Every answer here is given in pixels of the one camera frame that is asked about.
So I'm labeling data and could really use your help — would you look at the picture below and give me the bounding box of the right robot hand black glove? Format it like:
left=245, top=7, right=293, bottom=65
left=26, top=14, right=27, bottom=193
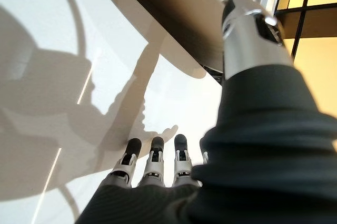
left=76, top=0, right=337, bottom=224

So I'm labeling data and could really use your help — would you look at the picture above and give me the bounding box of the cream ceramic plate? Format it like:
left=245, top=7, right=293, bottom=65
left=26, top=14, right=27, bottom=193
left=89, top=0, right=249, bottom=79

